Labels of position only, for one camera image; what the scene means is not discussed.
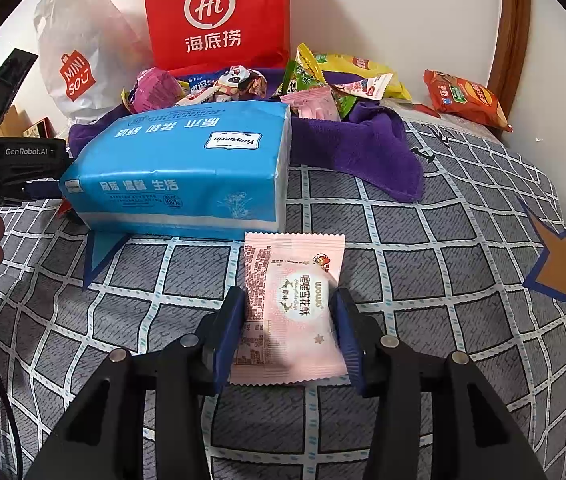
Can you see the yellow chips bag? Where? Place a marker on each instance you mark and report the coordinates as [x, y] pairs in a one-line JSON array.
[[345, 68]]

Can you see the pink panda snack packet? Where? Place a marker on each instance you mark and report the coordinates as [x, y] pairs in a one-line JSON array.
[[239, 83]]

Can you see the red Haidilao paper bag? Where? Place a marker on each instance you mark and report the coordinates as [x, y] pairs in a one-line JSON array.
[[200, 36]]

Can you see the patterned book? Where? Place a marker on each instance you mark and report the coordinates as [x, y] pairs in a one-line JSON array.
[[41, 129]]

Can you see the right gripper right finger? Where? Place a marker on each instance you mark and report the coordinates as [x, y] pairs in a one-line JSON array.
[[474, 435]]

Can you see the blue tissue pack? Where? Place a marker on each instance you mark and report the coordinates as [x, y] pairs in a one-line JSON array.
[[212, 170]]

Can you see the green snack packet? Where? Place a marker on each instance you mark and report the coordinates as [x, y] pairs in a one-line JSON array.
[[304, 73]]

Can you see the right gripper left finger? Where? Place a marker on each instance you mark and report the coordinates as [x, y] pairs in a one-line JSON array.
[[100, 434]]

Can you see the pink pastry packet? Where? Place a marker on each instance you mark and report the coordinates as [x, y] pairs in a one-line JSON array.
[[314, 103], [289, 335]]

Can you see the purple towel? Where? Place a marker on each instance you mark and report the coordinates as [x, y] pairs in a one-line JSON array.
[[369, 144]]

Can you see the magenta snack packet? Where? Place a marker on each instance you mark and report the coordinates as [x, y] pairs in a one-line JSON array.
[[154, 89]]

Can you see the white Miniso plastic bag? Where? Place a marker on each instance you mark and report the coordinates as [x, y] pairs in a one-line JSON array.
[[88, 53]]

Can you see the red orange snack bag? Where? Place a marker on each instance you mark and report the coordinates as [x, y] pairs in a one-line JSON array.
[[458, 96]]

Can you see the red white fruit snack packet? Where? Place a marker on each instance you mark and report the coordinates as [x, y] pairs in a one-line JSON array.
[[371, 88]]

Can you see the blue snack packet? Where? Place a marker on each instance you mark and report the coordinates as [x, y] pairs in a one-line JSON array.
[[198, 82]]

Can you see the brown wooden door frame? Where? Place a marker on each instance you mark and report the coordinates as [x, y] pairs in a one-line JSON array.
[[509, 55]]

